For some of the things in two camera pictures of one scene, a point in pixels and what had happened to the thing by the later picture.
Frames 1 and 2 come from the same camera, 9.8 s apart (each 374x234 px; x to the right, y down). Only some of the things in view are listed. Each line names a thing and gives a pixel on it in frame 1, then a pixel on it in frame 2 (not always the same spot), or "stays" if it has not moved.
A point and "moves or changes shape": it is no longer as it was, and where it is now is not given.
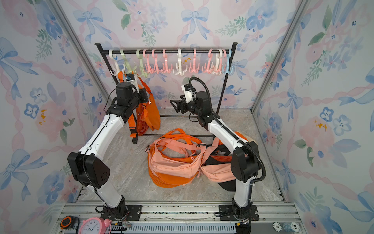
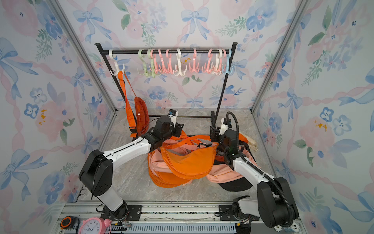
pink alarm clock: x=95 y=225 stays
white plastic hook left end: x=110 y=55 stays
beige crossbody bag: x=220 y=172 moves or changes shape
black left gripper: x=143 y=93 -> x=178 y=129
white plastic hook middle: x=180 y=71 stays
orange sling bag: x=150 y=112 -> x=192 y=164
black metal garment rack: x=135 y=140 stays
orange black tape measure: x=69 y=222 stays
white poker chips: x=289 y=227 stays
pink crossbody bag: x=225 y=173 stays
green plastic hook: x=130 y=67 -> x=140 y=51
